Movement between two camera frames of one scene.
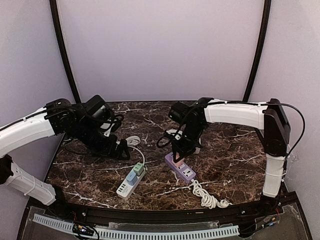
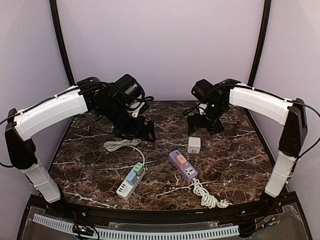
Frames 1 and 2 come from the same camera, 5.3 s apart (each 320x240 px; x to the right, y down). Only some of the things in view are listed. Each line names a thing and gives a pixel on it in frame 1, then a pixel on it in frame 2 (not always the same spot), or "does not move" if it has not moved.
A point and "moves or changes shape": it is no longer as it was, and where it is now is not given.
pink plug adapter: x=177 y=164 moves or changes shape
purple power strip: x=185 y=171 moves or changes shape
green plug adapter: x=138 y=168 does not move
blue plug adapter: x=131 y=178 does not move
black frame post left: x=53 y=7 does not move
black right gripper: x=185 y=146 → x=205 y=122
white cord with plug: x=206 y=200 does not move
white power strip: x=125 y=190 does not move
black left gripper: x=113 y=146 → x=137 y=128
